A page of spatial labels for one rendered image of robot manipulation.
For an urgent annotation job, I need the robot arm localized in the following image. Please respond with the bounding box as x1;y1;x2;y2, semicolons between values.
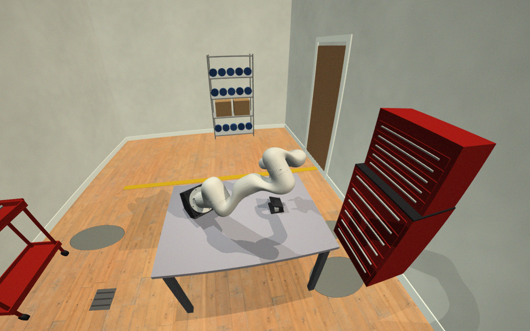
190;147;306;217

